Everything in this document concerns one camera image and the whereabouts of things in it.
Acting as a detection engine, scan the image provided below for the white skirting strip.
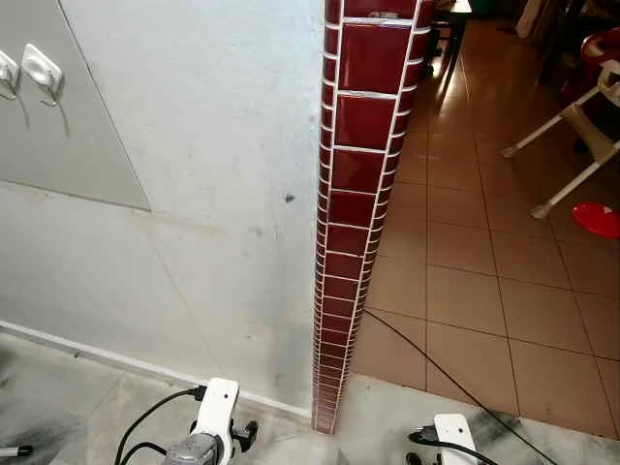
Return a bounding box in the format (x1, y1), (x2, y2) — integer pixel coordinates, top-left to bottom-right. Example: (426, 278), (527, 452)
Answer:
(0, 320), (313, 419)

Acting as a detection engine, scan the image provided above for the red plastic plate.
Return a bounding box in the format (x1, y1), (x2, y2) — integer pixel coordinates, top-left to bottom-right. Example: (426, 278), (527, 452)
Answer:
(572, 201), (620, 239)

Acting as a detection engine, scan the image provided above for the red tiled pillar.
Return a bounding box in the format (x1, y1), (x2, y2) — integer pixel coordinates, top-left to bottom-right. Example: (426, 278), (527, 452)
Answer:
(311, 0), (437, 435)

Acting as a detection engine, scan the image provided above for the white high chair red seat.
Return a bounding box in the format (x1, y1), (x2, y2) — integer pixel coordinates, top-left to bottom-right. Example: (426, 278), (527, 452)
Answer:
(500, 27), (620, 220)

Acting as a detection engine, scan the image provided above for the dark table with light top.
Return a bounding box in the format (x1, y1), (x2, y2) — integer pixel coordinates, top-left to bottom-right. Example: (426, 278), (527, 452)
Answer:
(424, 0), (473, 78)

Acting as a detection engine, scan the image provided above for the dark wooden furniture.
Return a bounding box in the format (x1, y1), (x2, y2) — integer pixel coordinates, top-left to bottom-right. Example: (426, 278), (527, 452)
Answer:
(513, 0), (620, 88)

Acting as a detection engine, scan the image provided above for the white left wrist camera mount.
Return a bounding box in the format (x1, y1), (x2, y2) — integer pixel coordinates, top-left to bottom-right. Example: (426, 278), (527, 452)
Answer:
(193, 378), (241, 456)

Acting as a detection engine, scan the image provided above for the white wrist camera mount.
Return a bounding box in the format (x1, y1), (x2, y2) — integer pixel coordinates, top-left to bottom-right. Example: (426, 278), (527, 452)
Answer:
(432, 414), (481, 465)
(193, 378), (241, 456)

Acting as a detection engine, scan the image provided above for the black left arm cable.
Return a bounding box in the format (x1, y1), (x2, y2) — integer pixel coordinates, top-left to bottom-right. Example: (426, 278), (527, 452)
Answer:
(114, 386), (209, 465)

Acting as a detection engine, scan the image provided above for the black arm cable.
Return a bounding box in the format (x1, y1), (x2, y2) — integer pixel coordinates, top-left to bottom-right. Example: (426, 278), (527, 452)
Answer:
(114, 386), (209, 465)
(406, 427), (476, 465)

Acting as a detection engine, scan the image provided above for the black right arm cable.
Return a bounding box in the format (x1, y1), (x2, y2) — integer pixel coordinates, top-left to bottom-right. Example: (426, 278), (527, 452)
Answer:
(406, 427), (476, 465)

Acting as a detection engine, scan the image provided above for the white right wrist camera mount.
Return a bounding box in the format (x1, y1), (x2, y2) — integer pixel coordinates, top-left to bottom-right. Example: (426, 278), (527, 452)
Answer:
(432, 414), (481, 465)

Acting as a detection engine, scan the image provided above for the black floor cable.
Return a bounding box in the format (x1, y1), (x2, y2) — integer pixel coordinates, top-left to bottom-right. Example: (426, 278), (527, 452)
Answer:
(362, 308), (560, 465)

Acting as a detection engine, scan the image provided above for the grey wall panel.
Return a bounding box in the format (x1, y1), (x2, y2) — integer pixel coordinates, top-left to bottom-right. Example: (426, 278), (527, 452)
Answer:
(0, 0), (152, 211)

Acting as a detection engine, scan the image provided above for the white wall hook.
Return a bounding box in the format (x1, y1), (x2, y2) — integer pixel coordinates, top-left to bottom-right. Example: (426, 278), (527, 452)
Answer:
(0, 48), (21, 102)
(20, 43), (67, 106)

